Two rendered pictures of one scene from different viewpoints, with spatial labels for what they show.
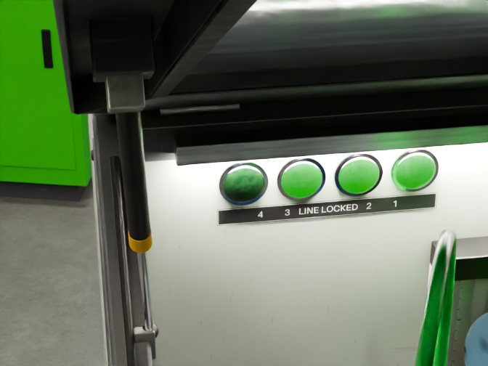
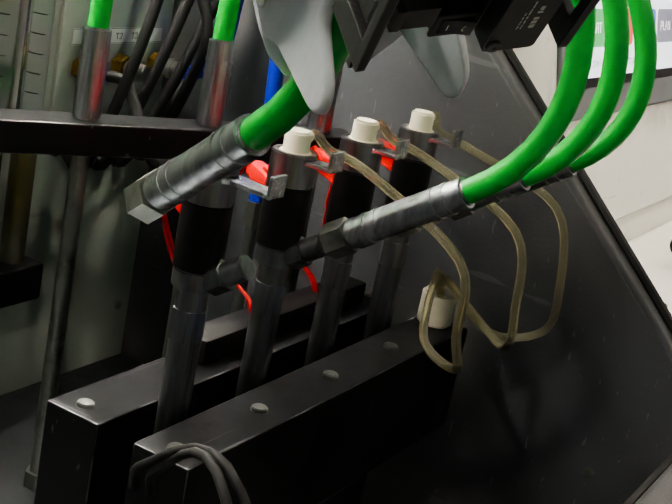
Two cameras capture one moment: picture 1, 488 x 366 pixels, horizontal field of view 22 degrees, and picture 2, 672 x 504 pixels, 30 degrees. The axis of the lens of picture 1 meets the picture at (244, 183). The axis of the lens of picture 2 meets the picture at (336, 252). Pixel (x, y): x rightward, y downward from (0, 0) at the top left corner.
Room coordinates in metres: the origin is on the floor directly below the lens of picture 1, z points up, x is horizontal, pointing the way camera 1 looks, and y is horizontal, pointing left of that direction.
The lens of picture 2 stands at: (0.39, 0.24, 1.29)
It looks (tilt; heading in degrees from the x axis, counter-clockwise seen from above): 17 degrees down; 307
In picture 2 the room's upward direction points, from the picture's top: 11 degrees clockwise
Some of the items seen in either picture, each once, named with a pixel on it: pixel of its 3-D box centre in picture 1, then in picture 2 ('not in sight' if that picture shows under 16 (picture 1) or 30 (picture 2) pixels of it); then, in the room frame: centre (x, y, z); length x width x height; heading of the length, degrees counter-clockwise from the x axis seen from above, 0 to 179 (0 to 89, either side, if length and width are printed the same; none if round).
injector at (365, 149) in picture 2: not in sight; (345, 296); (0.85, -0.40, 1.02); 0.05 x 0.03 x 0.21; 9
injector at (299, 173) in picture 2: not in sight; (279, 321); (0.84, -0.32, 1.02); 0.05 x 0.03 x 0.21; 9
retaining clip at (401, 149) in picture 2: not in sight; (380, 143); (0.85, -0.40, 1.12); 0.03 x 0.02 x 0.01; 9
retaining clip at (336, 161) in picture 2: not in sight; (313, 155); (0.84, -0.32, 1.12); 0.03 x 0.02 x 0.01; 9
